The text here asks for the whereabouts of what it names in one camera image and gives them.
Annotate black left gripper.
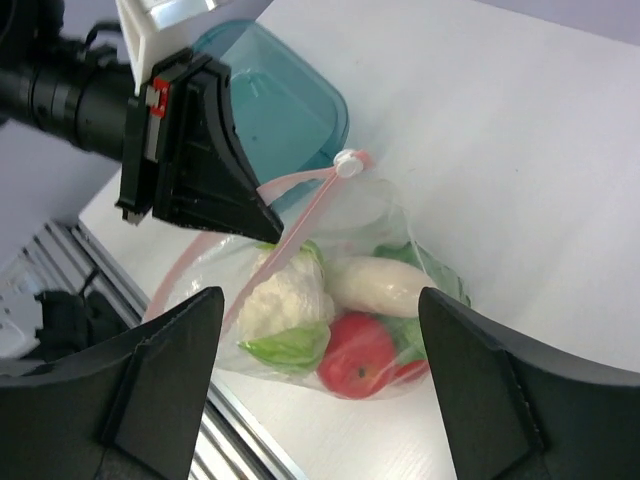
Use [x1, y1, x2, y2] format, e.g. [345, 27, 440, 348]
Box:
[1, 1, 284, 243]

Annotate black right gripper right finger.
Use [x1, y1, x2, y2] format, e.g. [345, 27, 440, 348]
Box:
[419, 288, 639, 479]

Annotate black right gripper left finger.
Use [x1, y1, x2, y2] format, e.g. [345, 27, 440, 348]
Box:
[1, 287, 224, 479]

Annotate red tomato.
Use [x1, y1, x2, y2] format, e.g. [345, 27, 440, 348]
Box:
[317, 312, 396, 400]

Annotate white cauliflower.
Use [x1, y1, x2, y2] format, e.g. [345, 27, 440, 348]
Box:
[236, 240, 336, 375]

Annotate white eggplant green stem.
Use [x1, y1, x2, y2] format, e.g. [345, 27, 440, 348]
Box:
[325, 256, 437, 318]

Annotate clear pink zip top bag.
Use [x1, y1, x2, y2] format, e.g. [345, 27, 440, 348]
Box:
[146, 150, 470, 400]

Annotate red orange mango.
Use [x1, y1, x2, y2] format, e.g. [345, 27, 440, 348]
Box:
[393, 359, 430, 384]

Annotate teal plastic container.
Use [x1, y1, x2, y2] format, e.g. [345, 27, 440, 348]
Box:
[194, 20, 349, 184]

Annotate aluminium frame rail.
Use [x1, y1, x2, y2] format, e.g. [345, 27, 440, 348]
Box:
[22, 222, 303, 479]

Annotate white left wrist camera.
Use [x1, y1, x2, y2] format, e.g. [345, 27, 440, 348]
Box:
[115, 0, 269, 95]

